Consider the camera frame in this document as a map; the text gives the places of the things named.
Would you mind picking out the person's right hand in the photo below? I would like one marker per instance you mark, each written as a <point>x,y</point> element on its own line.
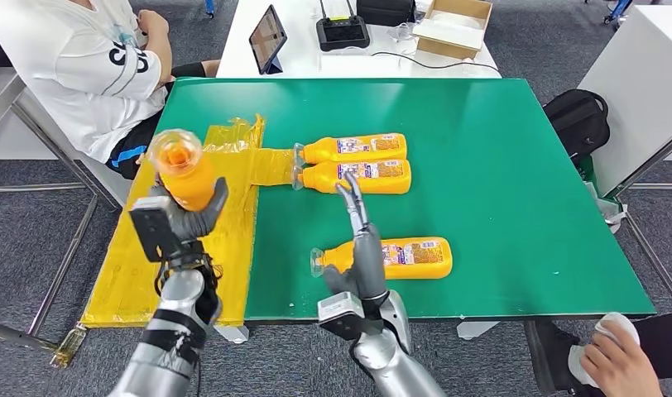
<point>152,24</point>

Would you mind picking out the person's hand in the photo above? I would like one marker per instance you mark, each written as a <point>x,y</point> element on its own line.
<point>626,367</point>

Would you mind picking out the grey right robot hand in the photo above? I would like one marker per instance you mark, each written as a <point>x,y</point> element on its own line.
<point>369,263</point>

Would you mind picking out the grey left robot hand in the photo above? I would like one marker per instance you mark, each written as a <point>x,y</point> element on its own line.
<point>196,224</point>

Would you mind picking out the white cloth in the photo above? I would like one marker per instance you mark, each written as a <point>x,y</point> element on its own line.
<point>621,323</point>

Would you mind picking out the orange detergent bottle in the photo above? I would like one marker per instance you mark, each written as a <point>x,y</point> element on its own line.
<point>319,153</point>
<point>423,263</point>
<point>385,183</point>
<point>188,181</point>

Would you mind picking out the blue metal leg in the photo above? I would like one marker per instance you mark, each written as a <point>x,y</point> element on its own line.
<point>210,8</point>

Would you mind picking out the yellow taped cardboard mat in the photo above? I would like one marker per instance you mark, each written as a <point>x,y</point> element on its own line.
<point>127,263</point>

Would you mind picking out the person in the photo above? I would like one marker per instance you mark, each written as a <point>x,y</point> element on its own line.
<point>550,350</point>
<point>67,66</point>

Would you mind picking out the black tablet on stand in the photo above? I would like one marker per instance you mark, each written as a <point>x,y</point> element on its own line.
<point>266,38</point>

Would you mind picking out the white plastic bag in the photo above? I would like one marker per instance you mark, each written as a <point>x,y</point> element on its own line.
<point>610,211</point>

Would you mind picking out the white table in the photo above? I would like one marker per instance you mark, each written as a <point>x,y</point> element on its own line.
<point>314,66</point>

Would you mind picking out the crumpled clear tape strip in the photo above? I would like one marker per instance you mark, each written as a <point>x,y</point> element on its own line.
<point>67,348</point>

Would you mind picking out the black router with antennas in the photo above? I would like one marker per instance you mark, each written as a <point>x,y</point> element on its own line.
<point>341,33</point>

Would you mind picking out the open cardboard box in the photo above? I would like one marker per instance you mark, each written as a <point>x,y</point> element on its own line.
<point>440,49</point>

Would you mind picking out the black case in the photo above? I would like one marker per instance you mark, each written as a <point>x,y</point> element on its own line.
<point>385,11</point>

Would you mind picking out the white foam sheet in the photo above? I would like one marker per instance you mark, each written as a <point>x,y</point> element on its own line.
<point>451,30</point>

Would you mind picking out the black backpack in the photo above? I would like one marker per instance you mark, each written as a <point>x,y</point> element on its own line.
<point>577,123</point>

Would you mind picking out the blue metal stand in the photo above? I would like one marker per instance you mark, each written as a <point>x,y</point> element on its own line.
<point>615,11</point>

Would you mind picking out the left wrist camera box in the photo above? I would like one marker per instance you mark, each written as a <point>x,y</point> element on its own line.
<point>149,230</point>

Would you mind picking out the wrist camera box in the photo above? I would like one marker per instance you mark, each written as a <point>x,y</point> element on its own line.
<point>341,318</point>
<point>149,230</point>

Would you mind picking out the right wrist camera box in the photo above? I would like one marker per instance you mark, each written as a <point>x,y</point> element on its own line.
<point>341,318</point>

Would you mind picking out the steel frame table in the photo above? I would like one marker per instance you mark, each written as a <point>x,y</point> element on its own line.
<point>1,98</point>

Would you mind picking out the steel leg frame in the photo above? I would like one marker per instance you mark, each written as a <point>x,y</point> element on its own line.
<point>651,159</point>

